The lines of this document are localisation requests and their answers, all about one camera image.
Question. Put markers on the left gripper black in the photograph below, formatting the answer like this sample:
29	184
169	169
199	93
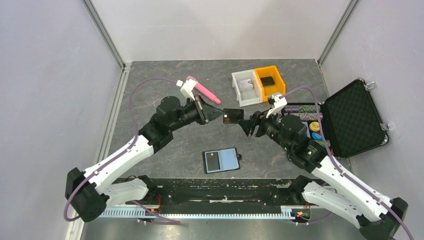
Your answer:
205	112

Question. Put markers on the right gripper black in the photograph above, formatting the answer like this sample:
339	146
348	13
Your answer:
258	118

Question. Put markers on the black VIP credit card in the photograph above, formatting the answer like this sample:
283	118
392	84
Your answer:
233	115

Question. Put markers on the black leather card holder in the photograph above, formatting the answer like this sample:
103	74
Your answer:
229	160

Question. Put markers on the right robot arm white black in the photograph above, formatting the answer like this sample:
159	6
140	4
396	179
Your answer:
375	215

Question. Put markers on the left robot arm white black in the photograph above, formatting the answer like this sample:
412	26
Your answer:
90	191

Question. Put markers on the card in white bin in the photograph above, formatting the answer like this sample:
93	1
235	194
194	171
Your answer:
245	85

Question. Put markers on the pink wand massager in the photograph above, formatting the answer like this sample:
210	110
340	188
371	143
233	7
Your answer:
203	90

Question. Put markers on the white plastic bin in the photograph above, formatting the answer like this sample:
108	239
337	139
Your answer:
247	98

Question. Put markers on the top poker chip row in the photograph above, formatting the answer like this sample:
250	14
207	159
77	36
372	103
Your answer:
301	108

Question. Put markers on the poker chip row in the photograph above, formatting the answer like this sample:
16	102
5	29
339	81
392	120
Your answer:
301	108
308	116

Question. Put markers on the black object in orange bin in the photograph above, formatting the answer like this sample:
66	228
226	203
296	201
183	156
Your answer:
267	81

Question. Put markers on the orange plastic bin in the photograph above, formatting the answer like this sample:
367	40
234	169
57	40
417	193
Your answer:
280	85

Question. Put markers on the yellow dealer chip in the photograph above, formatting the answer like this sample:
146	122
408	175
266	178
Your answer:
314	126

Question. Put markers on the blue dealer chip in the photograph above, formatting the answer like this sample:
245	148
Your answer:
316	136

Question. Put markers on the black poker chip case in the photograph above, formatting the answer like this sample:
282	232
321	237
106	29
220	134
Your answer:
351	122

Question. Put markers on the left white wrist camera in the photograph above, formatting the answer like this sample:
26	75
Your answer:
186	88

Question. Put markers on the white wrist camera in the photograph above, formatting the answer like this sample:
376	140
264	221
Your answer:
277	103
186	88

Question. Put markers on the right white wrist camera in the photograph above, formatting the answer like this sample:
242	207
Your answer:
277	103

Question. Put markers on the white cable duct strip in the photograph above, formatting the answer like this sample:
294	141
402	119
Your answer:
139	213

